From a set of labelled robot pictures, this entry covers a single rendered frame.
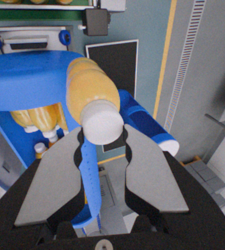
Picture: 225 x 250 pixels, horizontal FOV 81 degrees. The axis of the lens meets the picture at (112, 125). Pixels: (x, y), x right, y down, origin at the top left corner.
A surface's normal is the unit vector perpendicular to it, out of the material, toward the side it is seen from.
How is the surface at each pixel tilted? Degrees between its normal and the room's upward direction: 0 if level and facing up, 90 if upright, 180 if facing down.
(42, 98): 12
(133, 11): 0
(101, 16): 0
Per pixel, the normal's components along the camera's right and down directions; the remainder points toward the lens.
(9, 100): 0.11, 0.62
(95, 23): 0.32, 0.59
